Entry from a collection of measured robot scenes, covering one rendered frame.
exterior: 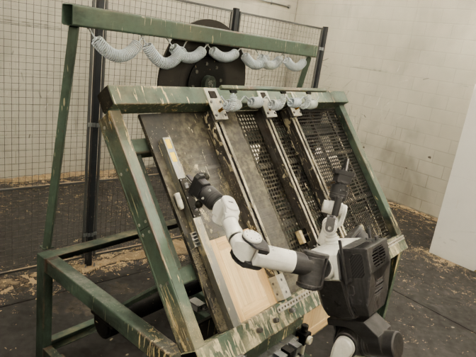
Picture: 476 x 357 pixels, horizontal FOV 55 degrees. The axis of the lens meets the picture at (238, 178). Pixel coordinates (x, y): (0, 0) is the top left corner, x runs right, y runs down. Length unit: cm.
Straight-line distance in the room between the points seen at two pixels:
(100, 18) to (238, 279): 144
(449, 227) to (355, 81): 331
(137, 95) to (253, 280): 106
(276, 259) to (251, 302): 57
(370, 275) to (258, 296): 66
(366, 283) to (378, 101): 621
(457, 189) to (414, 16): 305
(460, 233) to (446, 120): 209
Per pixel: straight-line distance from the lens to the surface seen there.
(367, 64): 815
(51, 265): 287
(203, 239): 218
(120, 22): 255
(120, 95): 216
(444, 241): 607
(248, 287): 232
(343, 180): 236
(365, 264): 193
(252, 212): 242
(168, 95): 234
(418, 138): 763
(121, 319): 239
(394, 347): 208
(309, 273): 186
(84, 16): 244
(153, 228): 201
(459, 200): 592
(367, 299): 198
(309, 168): 303
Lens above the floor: 213
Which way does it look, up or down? 16 degrees down
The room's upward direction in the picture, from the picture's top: 8 degrees clockwise
